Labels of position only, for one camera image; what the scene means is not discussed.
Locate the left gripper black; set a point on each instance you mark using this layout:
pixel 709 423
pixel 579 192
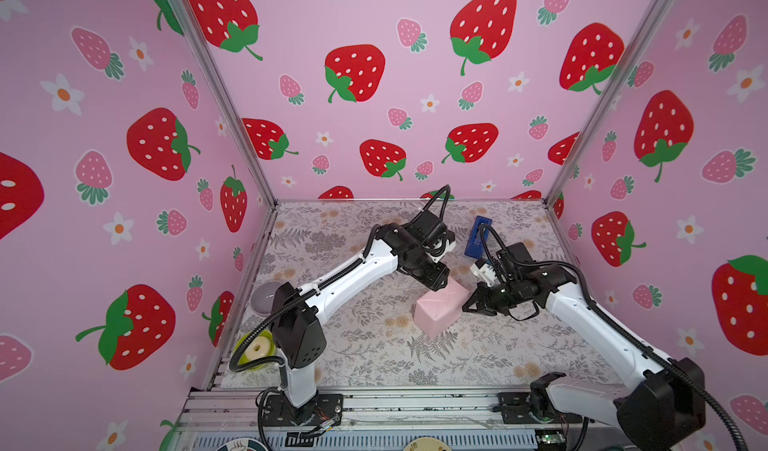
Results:
pixel 436 279

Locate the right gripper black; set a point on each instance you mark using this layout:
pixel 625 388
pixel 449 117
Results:
pixel 480 301

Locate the purple wrapping paper sheet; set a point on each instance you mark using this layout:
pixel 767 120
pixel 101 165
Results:
pixel 436 311

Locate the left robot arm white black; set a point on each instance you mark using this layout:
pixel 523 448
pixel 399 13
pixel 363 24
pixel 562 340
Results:
pixel 292 336

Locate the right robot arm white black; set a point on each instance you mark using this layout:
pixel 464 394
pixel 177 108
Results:
pixel 659 402

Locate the blue tape dispenser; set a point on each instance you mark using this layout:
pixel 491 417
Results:
pixel 474 247

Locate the grey round lid disc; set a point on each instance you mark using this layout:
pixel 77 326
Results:
pixel 262 298

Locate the yellow-green tape roll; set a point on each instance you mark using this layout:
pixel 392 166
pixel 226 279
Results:
pixel 261 347

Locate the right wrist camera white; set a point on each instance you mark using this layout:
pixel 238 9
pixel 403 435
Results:
pixel 485 272

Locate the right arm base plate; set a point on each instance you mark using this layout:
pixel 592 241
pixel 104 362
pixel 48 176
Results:
pixel 533 406

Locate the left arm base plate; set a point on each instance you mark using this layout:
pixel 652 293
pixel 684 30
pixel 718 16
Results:
pixel 306 409

